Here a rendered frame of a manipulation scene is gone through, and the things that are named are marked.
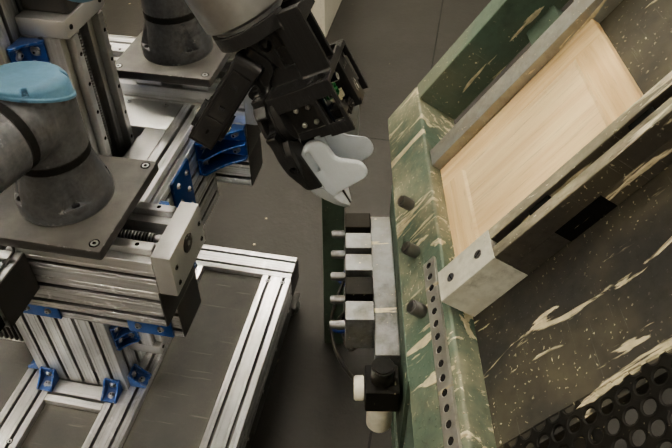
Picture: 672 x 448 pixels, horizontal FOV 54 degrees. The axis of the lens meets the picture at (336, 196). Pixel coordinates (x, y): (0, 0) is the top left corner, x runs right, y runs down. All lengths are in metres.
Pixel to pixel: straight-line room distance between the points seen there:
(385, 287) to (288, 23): 0.87
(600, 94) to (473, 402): 0.51
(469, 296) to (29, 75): 0.73
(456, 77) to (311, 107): 0.99
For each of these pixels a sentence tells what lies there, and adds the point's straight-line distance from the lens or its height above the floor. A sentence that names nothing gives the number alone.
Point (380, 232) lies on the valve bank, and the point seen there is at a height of 0.74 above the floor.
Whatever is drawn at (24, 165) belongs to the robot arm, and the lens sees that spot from 1.00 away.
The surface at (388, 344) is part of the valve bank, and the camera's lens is 1.25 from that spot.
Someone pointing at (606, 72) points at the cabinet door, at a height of 1.21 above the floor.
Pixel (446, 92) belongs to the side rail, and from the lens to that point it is 1.56.
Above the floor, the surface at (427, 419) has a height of 0.84.
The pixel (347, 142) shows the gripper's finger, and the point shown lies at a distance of 0.64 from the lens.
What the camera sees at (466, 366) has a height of 0.90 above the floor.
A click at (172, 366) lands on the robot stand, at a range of 1.91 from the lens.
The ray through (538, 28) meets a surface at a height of 1.10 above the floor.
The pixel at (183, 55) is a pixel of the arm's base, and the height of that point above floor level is 1.06.
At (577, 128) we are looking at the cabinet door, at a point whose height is 1.14.
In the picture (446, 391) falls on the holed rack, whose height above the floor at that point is 0.89.
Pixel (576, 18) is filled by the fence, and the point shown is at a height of 1.23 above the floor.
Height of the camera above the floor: 1.75
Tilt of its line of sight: 41 degrees down
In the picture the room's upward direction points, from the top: straight up
